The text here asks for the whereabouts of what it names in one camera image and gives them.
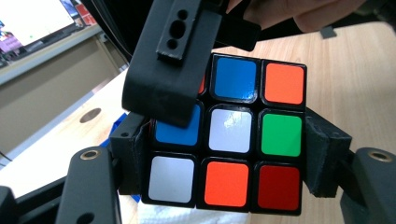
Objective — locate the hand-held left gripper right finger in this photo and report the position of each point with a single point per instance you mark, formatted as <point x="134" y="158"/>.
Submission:
<point x="327" y="155"/>

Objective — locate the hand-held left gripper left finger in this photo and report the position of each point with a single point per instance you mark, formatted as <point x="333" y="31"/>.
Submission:
<point x="129" y="155"/>

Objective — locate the colourful puzzle cube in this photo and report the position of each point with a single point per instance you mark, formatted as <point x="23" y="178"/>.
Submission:
<point x="230" y="130"/>

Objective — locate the white wet wipe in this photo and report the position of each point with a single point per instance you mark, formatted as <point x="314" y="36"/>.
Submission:
<point x="186" y="216"/>

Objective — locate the dark round table grommet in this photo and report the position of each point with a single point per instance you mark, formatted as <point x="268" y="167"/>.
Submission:
<point x="90" y="115"/>

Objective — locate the grey tape piece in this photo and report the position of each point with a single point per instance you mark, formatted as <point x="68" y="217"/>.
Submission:
<point x="328" y="32"/>

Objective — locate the light wooden desk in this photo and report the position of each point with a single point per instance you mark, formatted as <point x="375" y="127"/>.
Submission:
<point x="46" y="93"/>

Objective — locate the lit computer monitor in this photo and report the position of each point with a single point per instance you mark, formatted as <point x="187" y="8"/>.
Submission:
<point x="34" y="21"/>

